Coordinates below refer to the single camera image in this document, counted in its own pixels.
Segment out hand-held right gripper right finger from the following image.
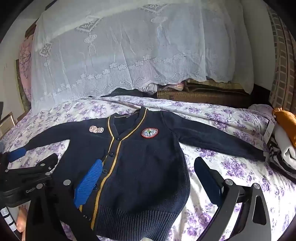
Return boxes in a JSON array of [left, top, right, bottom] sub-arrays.
[[194, 157, 273, 241]]

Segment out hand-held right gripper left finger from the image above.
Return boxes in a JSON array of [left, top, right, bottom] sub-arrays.
[[25, 159, 104, 241]]

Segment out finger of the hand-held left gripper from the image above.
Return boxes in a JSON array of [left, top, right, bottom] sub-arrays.
[[0, 148, 26, 171], [4, 153, 59, 184]]

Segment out navy knit cardigan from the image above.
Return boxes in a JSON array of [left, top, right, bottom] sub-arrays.
[[24, 106, 266, 239]]

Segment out person's left hand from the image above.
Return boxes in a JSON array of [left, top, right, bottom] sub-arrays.
[[17, 206, 27, 233]]

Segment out dark framed board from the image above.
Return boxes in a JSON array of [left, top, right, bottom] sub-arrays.
[[15, 59, 31, 109]]

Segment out purple floral bedsheet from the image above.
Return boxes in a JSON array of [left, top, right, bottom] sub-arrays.
[[0, 95, 296, 241]]

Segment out black white striped cloth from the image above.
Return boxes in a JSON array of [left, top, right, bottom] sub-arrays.
[[265, 134, 296, 175]]

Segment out white folded cloth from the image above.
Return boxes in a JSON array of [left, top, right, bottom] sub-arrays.
[[274, 127, 296, 168]]

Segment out white garment with tag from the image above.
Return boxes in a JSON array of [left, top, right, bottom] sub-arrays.
[[248, 104, 277, 136]]

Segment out pink floral cloth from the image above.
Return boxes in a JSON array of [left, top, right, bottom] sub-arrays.
[[18, 38, 33, 99]]

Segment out brown woven mat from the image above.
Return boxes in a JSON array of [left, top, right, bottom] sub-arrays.
[[157, 80, 255, 108]]

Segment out orange cloth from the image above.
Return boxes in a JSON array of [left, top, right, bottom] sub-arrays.
[[272, 107, 296, 149]]

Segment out pink striped folded blanket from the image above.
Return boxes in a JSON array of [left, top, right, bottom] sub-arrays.
[[157, 82, 186, 92]]

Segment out white lace cover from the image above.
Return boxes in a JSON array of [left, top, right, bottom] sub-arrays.
[[30, 0, 255, 113]]

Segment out checked grey cushion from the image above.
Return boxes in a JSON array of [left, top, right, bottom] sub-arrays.
[[266, 5, 296, 114]]

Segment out light wooden frame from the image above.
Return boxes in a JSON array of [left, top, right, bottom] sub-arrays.
[[0, 111, 17, 138]]

